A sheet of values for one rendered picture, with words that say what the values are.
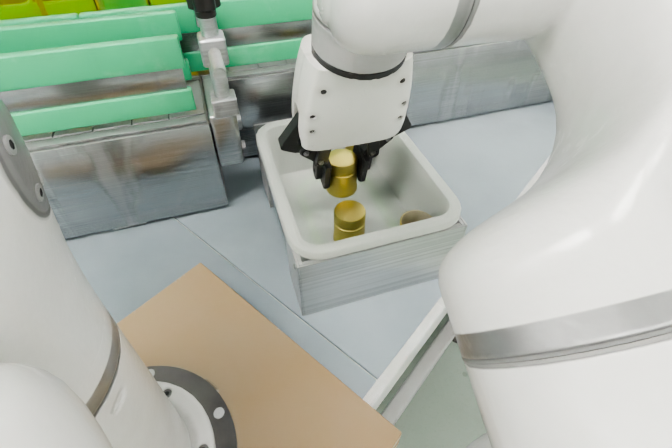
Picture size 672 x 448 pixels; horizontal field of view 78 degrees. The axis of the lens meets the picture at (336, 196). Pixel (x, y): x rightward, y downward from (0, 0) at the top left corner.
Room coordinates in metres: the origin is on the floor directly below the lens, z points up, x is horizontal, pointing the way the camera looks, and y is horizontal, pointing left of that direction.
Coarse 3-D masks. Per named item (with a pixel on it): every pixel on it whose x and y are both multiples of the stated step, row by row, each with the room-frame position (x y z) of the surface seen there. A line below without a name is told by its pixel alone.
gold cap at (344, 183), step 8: (336, 152) 0.36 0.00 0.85; (344, 152) 0.36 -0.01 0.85; (352, 152) 0.36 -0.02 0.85; (336, 160) 0.35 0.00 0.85; (344, 160) 0.35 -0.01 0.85; (352, 160) 0.35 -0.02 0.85; (336, 168) 0.34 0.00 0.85; (344, 168) 0.34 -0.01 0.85; (352, 168) 0.34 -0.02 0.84; (336, 176) 0.34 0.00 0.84; (344, 176) 0.34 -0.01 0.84; (352, 176) 0.34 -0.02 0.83; (336, 184) 0.34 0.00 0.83; (344, 184) 0.34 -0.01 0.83; (352, 184) 0.34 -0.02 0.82; (328, 192) 0.35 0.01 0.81; (336, 192) 0.34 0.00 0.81; (344, 192) 0.34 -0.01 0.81; (352, 192) 0.34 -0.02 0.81
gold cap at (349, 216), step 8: (352, 200) 0.33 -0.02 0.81; (336, 208) 0.31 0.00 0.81; (344, 208) 0.31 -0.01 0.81; (352, 208) 0.31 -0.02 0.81; (360, 208) 0.31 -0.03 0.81; (336, 216) 0.30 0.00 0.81; (344, 216) 0.30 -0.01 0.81; (352, 216) 0.30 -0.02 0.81; (360, 216) 0.30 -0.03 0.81; (336, 224) 0.30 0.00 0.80; (344, 224) 0.30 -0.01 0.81; (352, 224) 0.29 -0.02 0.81; (360, 224) 0.30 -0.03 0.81; (336, 232) 0.30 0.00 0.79; (344, 232) 0.30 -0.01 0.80; (352, 232) 0.29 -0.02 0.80; (360, 232) 0.30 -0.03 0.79; (336, 240) 0.30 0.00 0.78
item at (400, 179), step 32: (288, 160) 0.43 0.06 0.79; (384, 160) 0.43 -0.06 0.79; (416, 160) 0.37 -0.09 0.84; (288, 192) 0.39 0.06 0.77; (320, 192) 0.39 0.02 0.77; (384, 192) 0.39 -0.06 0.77; (416, 192) 0.35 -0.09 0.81; (448, 192) 0.31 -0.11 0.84; (288, 224) 0.26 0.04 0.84; (320, 224) 0.33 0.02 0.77; (384, 224) 0.33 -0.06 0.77; (416, 224) 0.26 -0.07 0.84; (448, 224) 0.27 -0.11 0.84; (320, 256) 0.23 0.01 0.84
